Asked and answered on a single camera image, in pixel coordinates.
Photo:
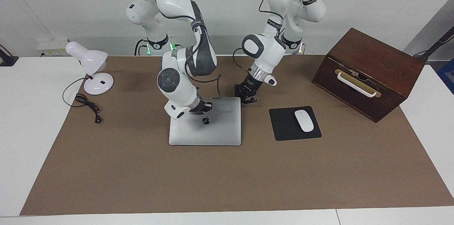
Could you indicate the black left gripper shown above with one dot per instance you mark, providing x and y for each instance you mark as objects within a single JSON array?
[{"x": 252, "y": 83}]

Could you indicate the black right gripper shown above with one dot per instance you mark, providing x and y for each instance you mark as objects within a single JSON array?
[{"x": 199, "y": 107}]

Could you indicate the silver grey laptop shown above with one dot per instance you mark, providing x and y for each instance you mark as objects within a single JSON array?
[{"x": 212, "y": 133}]

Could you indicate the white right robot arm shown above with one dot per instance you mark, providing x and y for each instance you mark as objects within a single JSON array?
[{"x": 177, "y": 86}]

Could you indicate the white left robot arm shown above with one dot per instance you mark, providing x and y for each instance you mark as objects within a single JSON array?
[{"x": 269, "y": 51}]

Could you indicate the black mouse pad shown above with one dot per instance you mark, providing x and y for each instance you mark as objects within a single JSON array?
[{"x": 283, "y": 125}]

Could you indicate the white computer mouse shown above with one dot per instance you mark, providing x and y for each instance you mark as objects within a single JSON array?
[{"x": 304, "y": 121}]

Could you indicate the brown table mat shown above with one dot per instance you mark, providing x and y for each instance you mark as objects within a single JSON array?
[{"x": 227, "y": 182}]

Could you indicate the white desk lamp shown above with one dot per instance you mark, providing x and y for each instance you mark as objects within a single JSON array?
[{"x": 88, "y": 56}]

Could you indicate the dark brown wooden box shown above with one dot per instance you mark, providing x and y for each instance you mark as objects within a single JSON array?
[{"x": 390, "y": 83}]

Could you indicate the white power strip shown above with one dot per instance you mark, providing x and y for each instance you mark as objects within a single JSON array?
[{"x": 49, "y": 46}]

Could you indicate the black stand pole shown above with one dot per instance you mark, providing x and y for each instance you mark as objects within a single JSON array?
[{"x": 434, "y": 46}]

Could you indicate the blue crate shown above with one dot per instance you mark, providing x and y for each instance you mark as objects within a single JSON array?
[{"x": 448, "y": 76}]

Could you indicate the black clamp mount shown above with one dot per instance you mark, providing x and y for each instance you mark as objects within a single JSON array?
[{"x": 7, "y": 60}]

